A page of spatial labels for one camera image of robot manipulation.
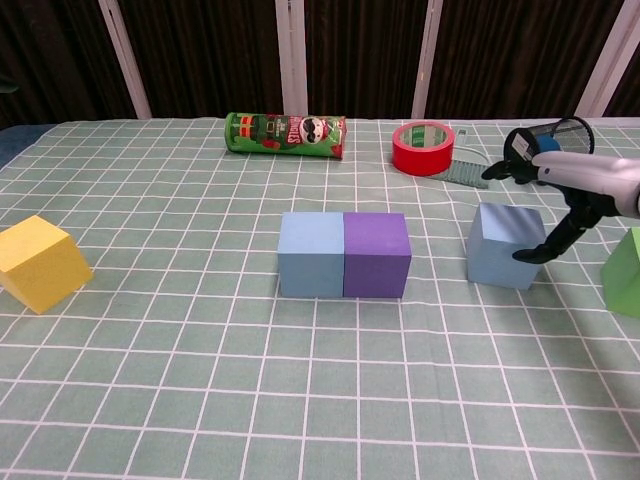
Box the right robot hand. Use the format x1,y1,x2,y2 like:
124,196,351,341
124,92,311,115
480,152,640,264

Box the green foam cube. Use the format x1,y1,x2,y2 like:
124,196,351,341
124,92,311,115
601,226,640,319

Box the purple foam cube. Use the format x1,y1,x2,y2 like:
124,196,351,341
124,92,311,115
342,212,412,301

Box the black mesh pen holder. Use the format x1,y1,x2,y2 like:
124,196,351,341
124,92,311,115
503,116,596,184

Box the red tape roll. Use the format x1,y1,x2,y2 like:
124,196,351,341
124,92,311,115
391,120,456,177

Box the yellow foam cube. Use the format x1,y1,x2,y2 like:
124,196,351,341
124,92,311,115
0,214,94,315

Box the dark brown curtain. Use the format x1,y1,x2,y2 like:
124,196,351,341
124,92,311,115
0,0,640,126

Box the green Pringles can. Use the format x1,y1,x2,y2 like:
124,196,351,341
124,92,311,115
223,111,347,161

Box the green checked tablecloth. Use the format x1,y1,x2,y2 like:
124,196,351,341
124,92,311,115
0,117,640,480

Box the white frame post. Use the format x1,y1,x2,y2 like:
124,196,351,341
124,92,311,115
98,0,153,120
412,0,444,119
574,0,640,117
275,0,309,117

